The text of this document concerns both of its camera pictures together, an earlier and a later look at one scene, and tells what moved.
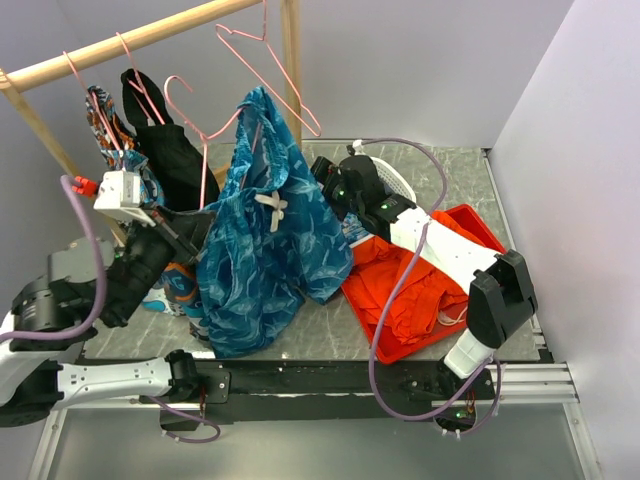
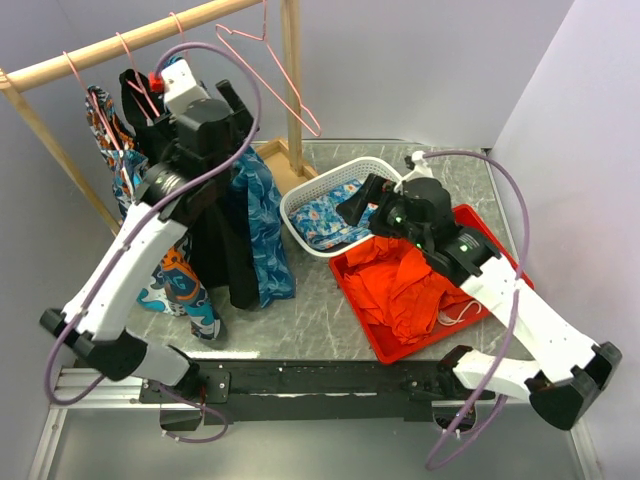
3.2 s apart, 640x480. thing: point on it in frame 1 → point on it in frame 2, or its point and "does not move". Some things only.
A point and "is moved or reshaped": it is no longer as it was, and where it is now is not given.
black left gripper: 184,230 → 241,121
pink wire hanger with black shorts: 131,82 does not move
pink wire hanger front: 204,139 is moved or reshaped
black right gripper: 326,174 → 373,192
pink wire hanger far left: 99,109 does not move
